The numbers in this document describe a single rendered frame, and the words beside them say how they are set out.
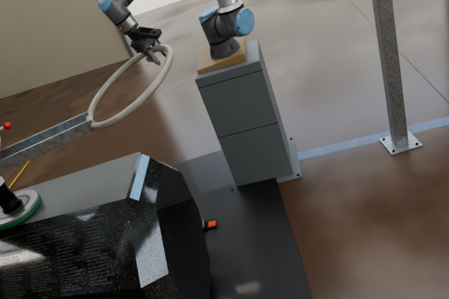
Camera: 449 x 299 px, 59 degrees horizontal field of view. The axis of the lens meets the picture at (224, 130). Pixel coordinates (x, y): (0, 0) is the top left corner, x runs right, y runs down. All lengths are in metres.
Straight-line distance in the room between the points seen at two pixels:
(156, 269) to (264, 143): 1.25
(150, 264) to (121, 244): 0.13
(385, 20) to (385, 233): 1.14
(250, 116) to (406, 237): 1.08
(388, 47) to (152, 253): 1.68
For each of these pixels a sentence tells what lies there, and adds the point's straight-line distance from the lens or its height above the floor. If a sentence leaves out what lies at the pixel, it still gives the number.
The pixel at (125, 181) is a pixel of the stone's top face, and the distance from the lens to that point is 1.73.
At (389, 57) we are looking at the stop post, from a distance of 2.50.
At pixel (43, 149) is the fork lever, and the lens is 1.77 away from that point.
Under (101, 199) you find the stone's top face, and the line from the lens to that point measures 1.70.
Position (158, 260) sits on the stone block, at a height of 0.60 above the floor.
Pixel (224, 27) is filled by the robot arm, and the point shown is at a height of 1.08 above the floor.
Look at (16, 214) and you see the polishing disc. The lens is 1.86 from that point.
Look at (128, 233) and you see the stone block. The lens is 1.62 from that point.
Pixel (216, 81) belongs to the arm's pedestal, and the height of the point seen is 0.80.
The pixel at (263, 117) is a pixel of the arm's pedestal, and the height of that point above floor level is 0.49.
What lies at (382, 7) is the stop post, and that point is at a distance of 2.39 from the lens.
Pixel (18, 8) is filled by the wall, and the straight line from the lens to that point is 7.24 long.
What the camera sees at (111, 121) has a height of 1.09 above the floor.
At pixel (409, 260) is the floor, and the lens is 2.16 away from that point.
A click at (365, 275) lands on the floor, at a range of 2.11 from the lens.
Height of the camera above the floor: 1.67
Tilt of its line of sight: 29 degrees down
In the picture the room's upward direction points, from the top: 21 degrees counter-clockwise
